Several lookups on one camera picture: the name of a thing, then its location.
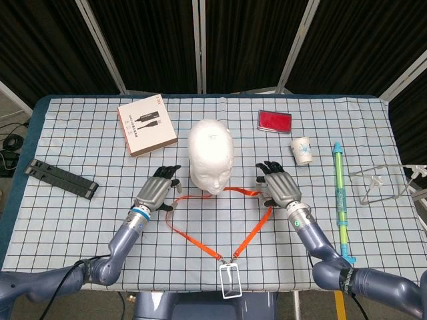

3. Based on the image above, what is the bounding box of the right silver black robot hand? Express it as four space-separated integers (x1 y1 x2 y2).
255 161 303 209

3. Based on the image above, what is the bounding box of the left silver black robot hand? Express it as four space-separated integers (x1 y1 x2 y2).
133 164 183 214

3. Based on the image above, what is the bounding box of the orange lanyard strap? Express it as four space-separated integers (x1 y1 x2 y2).
165 186 274 263

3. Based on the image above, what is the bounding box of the white clear badge holder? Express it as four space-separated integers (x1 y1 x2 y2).
218 258 243 299

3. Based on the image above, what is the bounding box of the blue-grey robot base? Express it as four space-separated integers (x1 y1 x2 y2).
133 289 280 320

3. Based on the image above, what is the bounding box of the white foam mannequin head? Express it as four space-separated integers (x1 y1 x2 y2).
187 118 236 195

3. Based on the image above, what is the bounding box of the white paper cup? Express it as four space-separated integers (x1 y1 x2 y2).
289 136 315 167

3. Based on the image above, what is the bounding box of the green blue toy water pump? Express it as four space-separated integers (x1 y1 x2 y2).
332 141 357 265

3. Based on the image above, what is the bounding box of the blue checkered tablecloth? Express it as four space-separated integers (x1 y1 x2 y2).
1 95 422 293

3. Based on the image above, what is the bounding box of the red ink pad case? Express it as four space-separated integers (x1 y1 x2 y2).
256 109 293 135

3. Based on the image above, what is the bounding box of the black folding stand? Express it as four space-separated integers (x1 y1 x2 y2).
23 159 99 201

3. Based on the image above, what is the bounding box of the white table leg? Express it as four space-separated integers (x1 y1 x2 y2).
292 290 302 320

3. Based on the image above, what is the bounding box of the yellow floor tape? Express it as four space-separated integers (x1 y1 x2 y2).
334 290 346 320

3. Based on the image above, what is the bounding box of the white plastic stand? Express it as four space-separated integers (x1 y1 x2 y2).
402 163 427 201

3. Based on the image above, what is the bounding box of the black power adapter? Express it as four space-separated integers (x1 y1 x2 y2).
0 149 18 178

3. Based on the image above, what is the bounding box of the white cable product box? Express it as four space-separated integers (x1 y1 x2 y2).
117 93 179 158

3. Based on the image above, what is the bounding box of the clear wire frame stand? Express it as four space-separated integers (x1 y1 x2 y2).
348 164 414 206

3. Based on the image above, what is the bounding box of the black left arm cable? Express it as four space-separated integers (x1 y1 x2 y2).
41 254 113 320

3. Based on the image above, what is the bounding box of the black screen panel white frame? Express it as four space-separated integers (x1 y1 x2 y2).
380 51 427 166
278 0 427 98
199 0 320 95
0 0 127 108
75 0 203 95

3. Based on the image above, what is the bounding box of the black coiled floor cable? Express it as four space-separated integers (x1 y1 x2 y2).
1 133 26 153

